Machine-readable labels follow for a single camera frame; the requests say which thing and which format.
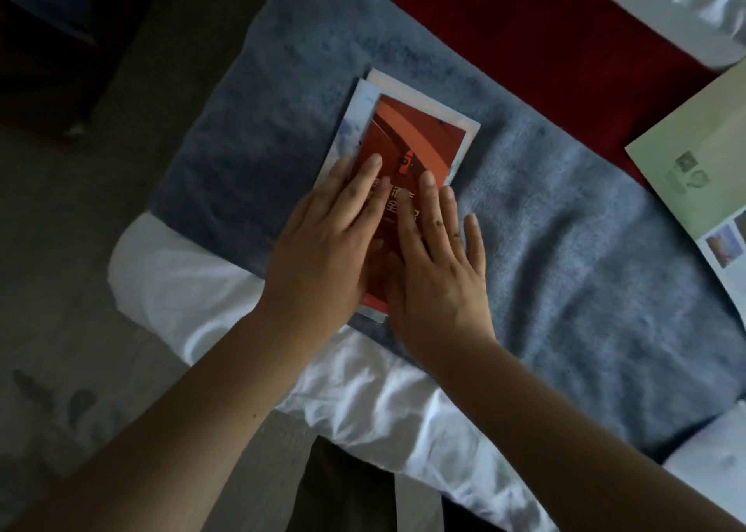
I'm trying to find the person's dark trousers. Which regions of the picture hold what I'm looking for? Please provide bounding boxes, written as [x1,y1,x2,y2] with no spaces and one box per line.
[284,435,496,532]

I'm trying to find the white bed sheet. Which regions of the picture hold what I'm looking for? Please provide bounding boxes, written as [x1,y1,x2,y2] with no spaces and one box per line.
[107,211,561,532]

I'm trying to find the orange booklet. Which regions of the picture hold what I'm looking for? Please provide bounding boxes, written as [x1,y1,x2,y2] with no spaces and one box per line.
[349,93,468,317]

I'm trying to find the person's right forearm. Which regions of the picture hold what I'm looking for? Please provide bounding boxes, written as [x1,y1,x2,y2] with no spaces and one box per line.
[417,335,746,532]

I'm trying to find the person's left hand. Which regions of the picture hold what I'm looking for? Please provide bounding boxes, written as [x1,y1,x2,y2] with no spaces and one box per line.
[256,153,395,335]

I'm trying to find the green brochure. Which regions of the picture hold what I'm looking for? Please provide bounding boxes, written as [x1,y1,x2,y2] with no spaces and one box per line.
[624,58,746,330]

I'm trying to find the red cloth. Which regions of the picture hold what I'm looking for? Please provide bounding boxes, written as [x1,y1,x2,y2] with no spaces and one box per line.
[349,0,719,190]

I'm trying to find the white pillow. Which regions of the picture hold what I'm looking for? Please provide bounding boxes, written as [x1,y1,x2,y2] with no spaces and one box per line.
[568,0,746,72]

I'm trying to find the dark furniture piece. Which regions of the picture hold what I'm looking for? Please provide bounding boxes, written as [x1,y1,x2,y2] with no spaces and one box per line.
[0,0,176,137]

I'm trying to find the person's right hand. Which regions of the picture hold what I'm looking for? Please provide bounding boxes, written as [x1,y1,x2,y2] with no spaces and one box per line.
[385,169,497,370]

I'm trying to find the person's left forearm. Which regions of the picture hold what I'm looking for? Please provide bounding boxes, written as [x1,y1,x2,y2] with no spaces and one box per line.
[10,306,350,532]

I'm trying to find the grey-blue blanket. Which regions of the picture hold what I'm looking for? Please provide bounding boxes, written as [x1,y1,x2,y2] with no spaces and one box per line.
[148,0,746,464]

